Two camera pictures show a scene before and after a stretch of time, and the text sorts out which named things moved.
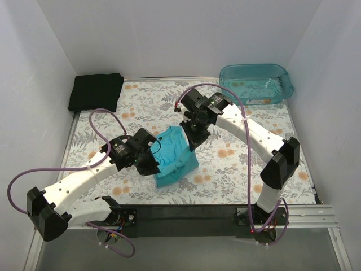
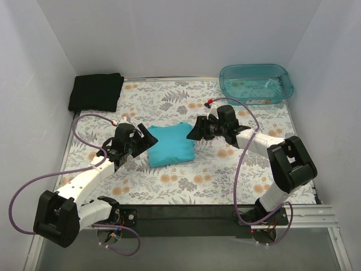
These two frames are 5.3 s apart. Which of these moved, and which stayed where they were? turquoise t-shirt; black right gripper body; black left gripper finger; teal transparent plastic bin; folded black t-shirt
Moved: black right gripper body; turquoise t-shirt; black left gripper finger
Stayed: teal transparent plastic bin; folded black t-shirt
